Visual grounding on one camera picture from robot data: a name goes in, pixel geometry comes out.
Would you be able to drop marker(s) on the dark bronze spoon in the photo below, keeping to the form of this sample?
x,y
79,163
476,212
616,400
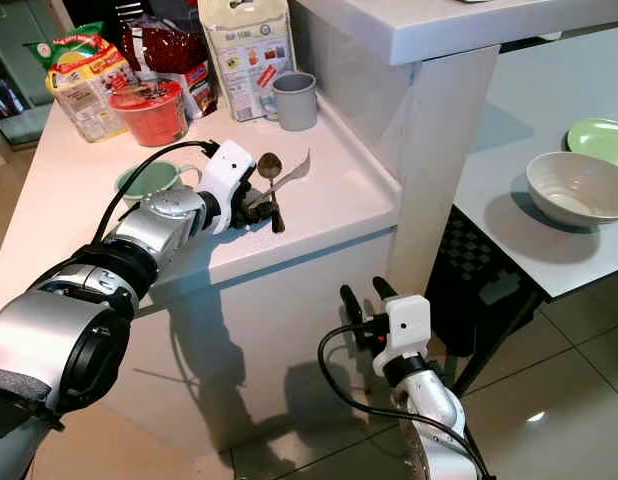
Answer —
x,y
267,165

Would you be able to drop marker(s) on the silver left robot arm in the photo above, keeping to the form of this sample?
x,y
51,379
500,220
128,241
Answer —
x,y
49,340

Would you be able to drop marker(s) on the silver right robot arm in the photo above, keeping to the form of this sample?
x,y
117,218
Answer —
x,y
437,415

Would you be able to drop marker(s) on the white kitchen counter unit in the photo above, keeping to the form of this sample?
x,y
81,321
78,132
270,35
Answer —
x,y
279,330

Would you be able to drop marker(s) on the grey plastic cup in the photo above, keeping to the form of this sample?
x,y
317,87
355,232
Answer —
x,y
294,102

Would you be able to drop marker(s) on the black plastic crate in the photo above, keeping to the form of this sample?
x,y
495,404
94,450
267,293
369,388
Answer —
x,y
479,275

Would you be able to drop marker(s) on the green ceramic mug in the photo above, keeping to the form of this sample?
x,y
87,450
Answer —
x,y
149,180

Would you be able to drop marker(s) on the red instant noodle cup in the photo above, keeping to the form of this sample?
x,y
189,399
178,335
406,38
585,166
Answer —
x,y
149,115

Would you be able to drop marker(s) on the beige printed food bag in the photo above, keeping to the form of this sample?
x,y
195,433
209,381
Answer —
x,y
249,55

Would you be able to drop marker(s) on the dark red food package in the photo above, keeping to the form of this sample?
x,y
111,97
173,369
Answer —
x,y
169,45

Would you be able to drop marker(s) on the yellow green snack bag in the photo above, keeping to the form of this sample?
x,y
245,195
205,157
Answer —
x,y
82,90

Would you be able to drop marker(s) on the white ceramic bowl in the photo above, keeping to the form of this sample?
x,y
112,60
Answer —
x,y
577,190

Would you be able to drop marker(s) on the light green plate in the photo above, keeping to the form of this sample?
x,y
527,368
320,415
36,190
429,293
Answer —
x,y
601,140

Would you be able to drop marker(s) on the grey green sofa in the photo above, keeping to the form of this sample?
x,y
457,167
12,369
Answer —
x,y
17,60

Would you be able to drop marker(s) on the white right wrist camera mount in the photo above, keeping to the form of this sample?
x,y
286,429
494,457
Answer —
x,y
409,322

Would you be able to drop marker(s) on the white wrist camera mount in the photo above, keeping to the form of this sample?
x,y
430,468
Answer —
x,y
229,172
409,322

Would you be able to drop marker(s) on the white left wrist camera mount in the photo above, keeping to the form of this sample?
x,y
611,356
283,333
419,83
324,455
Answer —
x,y
229,172

